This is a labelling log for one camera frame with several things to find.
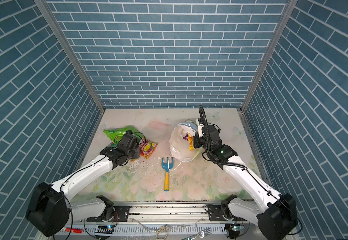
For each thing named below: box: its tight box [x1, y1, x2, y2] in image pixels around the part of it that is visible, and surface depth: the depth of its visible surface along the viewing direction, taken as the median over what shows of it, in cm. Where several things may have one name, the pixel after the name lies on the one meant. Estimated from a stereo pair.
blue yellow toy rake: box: [161, 157, 174, 192], surface depth 87 cm
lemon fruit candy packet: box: [139, 137, 158, 159], surface depth 96 cm
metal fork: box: [181, 228, 212, 240], surface depth 70 cm
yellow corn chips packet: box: [187, 132, 195, 151], surface depth 93 cm
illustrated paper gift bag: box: [169, 122, 205, 162], surface depth 90 cm
